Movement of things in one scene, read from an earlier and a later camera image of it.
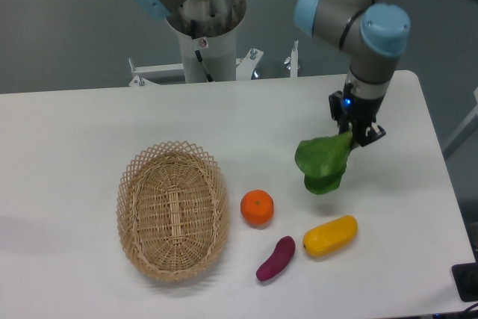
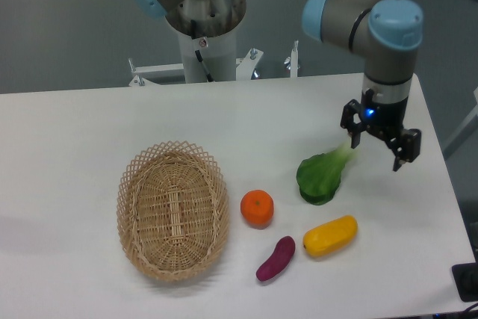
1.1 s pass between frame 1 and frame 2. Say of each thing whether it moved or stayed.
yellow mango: stayed
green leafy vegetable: moved
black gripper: moved
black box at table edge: stayed
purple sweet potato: stayed
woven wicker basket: stayed
